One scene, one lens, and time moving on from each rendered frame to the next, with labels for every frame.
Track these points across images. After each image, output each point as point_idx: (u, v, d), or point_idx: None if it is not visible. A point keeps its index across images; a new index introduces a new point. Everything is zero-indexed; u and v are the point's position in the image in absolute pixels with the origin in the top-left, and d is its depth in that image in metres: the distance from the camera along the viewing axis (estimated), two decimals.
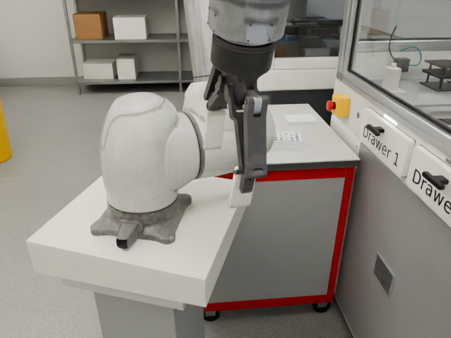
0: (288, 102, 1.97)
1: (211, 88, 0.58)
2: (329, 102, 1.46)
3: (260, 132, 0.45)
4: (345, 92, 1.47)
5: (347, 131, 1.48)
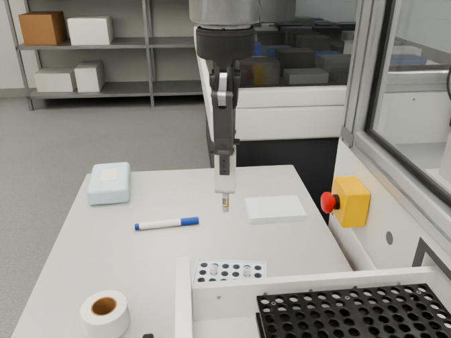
0: (262, 158, 1.22)
1: (229, 129, 0.52)
2: (326, 196, 0.71)
3: None
4: (361, 174, 0.72)
5: (362, 254, 0.73)
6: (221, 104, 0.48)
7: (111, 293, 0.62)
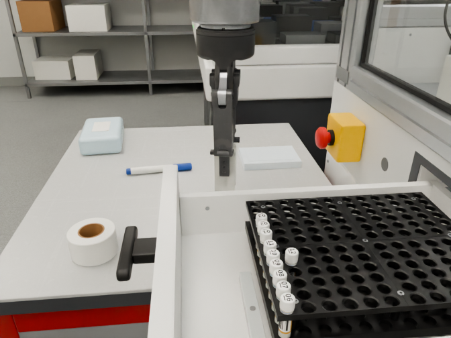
0: (258, 120, 1.21)
1: (229, 130, 0.51)
2: (321, 131, 0.70)
3: None
4: (356, 108, 0.71)
5: None
6: (221, 103, 0.48)
7: (99, 220, 0.61)
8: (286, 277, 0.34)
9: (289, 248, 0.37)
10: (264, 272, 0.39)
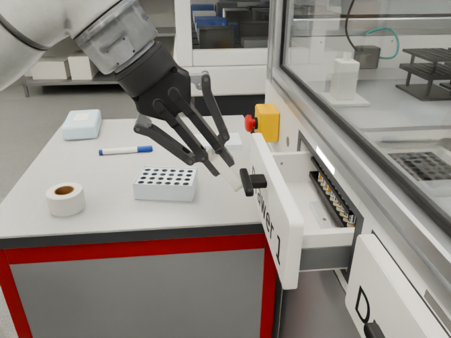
0: (220, 113, 1.40)
1: (176, 145, 0.55)
2: (246, 117, 0.89)
3: (215, 100, 0.54)
4: (276, 100, 0.90)
5: None
6: (143, 131, 0.54)
7: (71, 184, 0.80)
8: None
9: None
10: (331, 196, 0.61)
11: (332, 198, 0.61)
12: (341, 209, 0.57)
